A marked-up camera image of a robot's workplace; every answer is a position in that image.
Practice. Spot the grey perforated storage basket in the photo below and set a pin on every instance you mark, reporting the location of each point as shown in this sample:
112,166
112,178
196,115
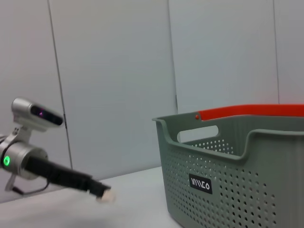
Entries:
237,190

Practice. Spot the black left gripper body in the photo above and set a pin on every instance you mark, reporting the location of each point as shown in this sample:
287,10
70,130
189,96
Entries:
59,174

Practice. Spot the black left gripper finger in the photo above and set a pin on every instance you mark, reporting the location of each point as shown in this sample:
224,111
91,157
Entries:
98,186

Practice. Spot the white long toy brick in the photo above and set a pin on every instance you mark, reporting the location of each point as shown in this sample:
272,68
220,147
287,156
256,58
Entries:
107,196

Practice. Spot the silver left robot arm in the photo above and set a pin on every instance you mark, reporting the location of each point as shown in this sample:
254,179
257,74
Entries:
16,164

